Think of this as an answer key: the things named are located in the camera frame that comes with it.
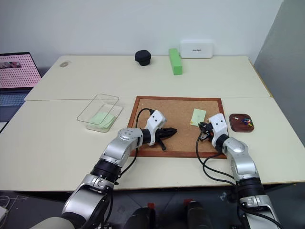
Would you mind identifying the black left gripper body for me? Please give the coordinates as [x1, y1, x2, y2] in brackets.
[154, 126, 168, 145]

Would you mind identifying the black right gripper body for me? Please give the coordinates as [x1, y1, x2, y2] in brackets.
[201, 121, 214, 142]

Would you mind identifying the single green sticky note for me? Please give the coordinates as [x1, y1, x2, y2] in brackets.
[190, 108, 206, 126]

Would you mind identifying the brown wooden tray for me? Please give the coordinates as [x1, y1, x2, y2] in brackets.
[228, 113, 255, 133]

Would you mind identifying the clear plastic box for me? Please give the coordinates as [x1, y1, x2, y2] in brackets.
[76, 94, 124, 133]

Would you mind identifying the wood-framed cork board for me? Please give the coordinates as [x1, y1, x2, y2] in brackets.
[127, 95, 227, 159]

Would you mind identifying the stack of green notes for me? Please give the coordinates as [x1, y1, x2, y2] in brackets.
[89, 111, 117, 129]

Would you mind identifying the long green block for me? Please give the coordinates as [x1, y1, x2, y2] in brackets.
[168, 48, 183, 76]

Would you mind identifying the white rectangular case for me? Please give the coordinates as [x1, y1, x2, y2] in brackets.
[179, 40, 214, 59]

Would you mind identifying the black round zip case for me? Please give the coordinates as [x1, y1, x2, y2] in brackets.
[134, 49, 153, 66]

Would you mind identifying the pale robot torso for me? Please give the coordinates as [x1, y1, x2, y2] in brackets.
[30, 215, 76, 229]

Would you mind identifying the laptop with pink screen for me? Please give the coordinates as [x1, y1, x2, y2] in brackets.
[0, 52, 43, 134]

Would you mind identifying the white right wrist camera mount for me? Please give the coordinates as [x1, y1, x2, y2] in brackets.
[208, 113, 230, 146]

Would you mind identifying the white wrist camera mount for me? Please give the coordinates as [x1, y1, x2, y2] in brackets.
[145, 110, 166, 146]
[208, 113, 230, 146]

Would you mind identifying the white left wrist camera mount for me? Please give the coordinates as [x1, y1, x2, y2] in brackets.
[145, 110, 166, 146]

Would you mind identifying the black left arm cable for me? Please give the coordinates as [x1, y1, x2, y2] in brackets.
[117, 108, 153, 186]

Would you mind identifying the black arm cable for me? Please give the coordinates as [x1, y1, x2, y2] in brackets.
[117, 108, 153, 186]
[195, 132, 238, 187]

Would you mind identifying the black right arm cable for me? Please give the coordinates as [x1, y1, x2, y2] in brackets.
[195, 132, 238, 187]

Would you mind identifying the white cable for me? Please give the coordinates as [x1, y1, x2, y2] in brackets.
[0, 193, 27, 215]

